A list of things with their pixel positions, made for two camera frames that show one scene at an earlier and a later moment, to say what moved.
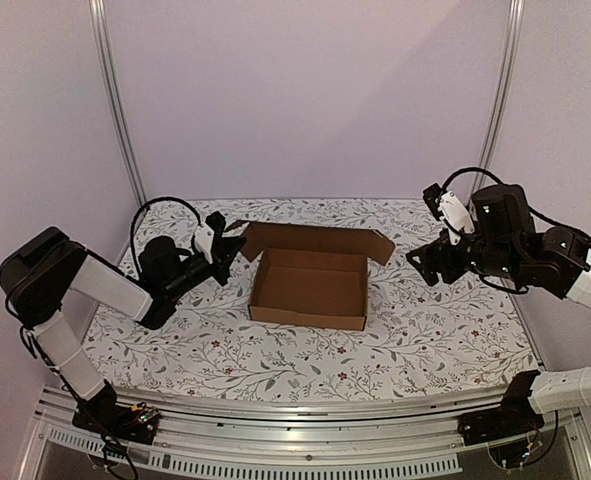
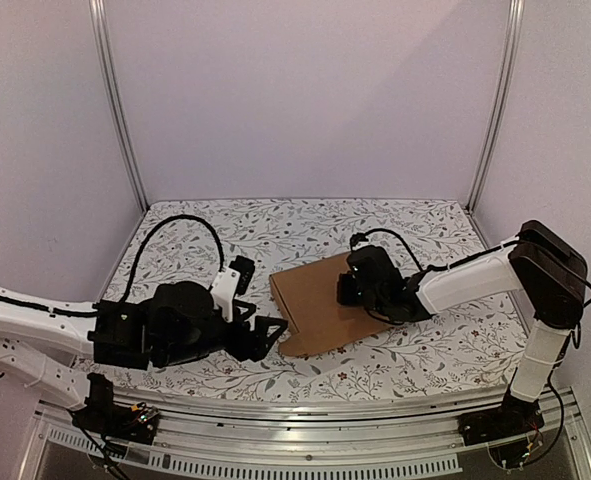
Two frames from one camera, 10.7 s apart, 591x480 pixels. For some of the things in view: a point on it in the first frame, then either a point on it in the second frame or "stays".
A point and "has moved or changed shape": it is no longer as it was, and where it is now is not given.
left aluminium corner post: [98, 14] stays
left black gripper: [224, 251] -> [258, 348]
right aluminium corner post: [504, 104] stays
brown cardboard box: [312, 276] has moved or changed shape
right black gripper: [438, 258] -> [348, 291]
